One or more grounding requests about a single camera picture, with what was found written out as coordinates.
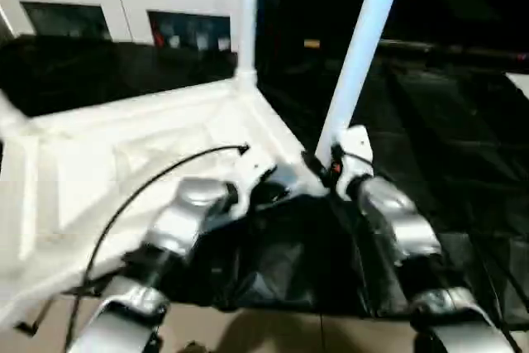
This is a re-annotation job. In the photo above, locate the white plastic table leg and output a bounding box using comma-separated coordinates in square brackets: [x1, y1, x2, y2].
[0, 88, 27, 132]
[316, 0, 410, 164]
[236, 0, 260, 85]

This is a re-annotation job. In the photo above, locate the white plastic table top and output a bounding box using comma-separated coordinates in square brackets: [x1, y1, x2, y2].
[0, 76, 331, 325]

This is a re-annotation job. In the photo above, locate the black plastic mat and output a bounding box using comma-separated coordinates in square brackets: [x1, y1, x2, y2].
[0, 35, 529, 321]

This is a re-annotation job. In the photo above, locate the white flat board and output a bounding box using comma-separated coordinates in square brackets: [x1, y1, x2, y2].
[504, 72, 529, 102]

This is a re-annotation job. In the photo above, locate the black stand foot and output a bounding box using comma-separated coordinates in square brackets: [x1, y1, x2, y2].
[12, 320, 41, 336]

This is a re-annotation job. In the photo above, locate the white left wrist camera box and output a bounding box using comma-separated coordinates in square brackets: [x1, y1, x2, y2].
[223, 150, 278, 217]

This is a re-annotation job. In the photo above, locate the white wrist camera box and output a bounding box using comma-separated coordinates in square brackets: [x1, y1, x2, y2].
[331, 126, 374, 201]
[223, 150, 278, 217]

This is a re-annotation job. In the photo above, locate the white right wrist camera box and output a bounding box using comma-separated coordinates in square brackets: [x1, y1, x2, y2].
[331, 126, 374, 201]

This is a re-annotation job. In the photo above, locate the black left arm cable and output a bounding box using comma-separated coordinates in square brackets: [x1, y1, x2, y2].
[64, 145, 250, 346]

